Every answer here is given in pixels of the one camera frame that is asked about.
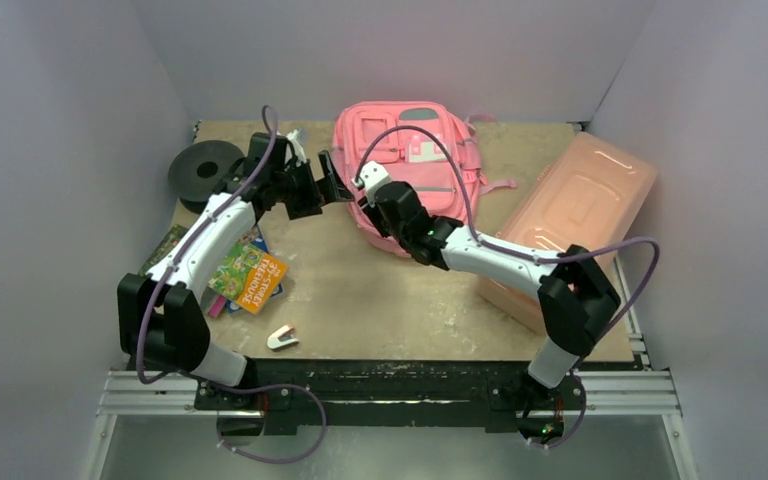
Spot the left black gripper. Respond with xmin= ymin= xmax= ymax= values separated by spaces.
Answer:
xmin=271 ymin=151 xmax=352 ymax=219

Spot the green snack packet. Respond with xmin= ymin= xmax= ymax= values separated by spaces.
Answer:
xmin=138 ymin=224 xmax=188 ymax=275

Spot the pink translucent plastic box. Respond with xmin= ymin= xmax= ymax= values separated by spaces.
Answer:
xmin=477 ymin=131 xmax=659 ymax=336

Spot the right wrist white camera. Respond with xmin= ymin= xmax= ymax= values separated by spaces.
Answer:
xmin=353 ymin=161 xmax=392 ymax=205

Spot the wrist white camera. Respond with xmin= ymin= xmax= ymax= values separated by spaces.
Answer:
xmin=285 ymin=128 xmax=309 ymax=166
xmin=353 ymin=161 xmax=392 ymax=205

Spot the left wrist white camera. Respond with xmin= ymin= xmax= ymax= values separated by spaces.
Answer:
xmin=285 ymin=128 xmax=309 ymax=166

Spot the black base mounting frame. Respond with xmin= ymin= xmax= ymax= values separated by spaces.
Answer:
xmin=125 ymin=357 xmax=644 ymax=442

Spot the black filament spool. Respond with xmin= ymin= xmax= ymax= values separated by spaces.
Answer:
xmin=167 ymin=140 xmax=244 ymax=214

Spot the orange treehouse book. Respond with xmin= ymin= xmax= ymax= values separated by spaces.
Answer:
xmin=207 ymin=241 xmax=290 ymax=315

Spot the small white stapler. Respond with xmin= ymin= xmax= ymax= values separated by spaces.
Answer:
xmin=266 ymin=324 xmax=299 ymax=351

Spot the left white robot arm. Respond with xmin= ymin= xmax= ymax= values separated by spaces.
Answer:
xmin=116 ymin=132 xmax=353 ymax=409

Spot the blue book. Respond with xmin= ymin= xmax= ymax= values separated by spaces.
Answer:
xmin=224 ymin=226 xmax=285 ymax=317

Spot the pink marker pen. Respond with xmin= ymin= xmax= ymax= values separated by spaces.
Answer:
xmin=207 ymin=296 xmax=227 ymax=318

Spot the pink student backpack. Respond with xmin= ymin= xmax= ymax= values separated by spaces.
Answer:
xmin=331 ymin=101 xmax=516 ymax=221

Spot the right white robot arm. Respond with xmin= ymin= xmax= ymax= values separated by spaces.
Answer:
xmin=356 ymin=178 xmax=620 ymax=407

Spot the aluminium rail frame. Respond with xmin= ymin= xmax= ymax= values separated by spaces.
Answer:
xmin=79 ymin=311 xmax=700 ymax=480

